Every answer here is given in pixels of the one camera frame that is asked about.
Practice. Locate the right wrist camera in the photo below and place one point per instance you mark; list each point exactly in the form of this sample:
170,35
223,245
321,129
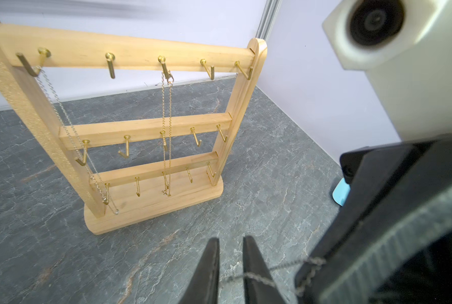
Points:
405,50

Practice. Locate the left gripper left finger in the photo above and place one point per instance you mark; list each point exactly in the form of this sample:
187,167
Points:
203,286

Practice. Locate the wooden jewelry display stand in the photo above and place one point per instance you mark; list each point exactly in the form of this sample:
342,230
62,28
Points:
195,147

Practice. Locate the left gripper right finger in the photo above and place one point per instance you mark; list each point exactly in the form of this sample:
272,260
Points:
259,286

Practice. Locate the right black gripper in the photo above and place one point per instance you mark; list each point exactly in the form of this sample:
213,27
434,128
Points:
391,242

